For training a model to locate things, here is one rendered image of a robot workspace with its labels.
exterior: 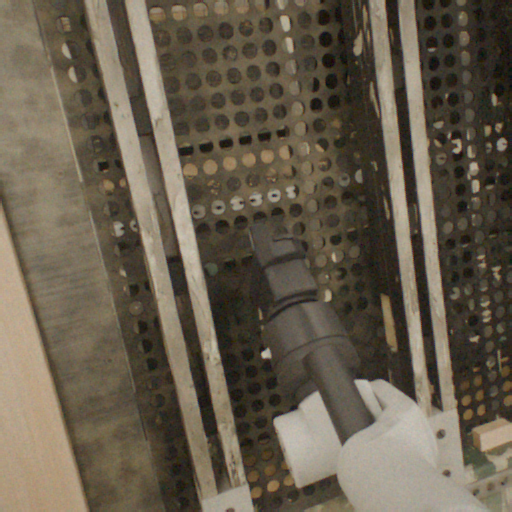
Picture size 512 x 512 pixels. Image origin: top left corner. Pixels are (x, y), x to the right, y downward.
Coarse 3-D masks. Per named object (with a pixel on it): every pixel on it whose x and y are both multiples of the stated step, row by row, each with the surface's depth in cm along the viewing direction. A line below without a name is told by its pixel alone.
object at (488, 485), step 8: (496, 472) 79; (504, 472) 79; (480, 480) 78; (488, 480) 78; (496, 480) 78; (504, 480) 79; (472, 488) 77; (480, 488) 78; (488, 488) 79; (496, 488) 79; (504, 488) 79; (480, 496) 78
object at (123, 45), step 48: (96, 0) 51; (144, 0) 52; (96, 48) 51; (144, 48) 53; (144, 96) 54; (144, 144) 58; (144, 192) 55; (144, 240) 56; (192, 240) 57; (192, 288) 58; (192, 336) 63; (192, 384) 60; (192, 432) 61; (240, 480) 64
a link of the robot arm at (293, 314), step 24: (288, 240) 55; (264, 264) 54; (288, 264) 55; (264, 288) 56; (288, 288) 53; (312, 288) 54; (264, 312) 59; (288, 312) 52; (312, 312) 52; (336, 312) 54; (264, 336) 53; (288, 336) 51; (312, 336) 50
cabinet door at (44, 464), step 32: (0, 224) 56; (0, 256) 57; (0, 288) 57; (0, 320) 58; (32, 320) 59; (0, 352) 58; (32, 352) 59; (0, 384) 59; (32, 384) 60; (0, 416) 60; (32, 416) 60; (0, 448) 60; (32, 448) 61; (64, 448) 62; (0, 480) 61; (32, 480) 62; (64, 480) 63
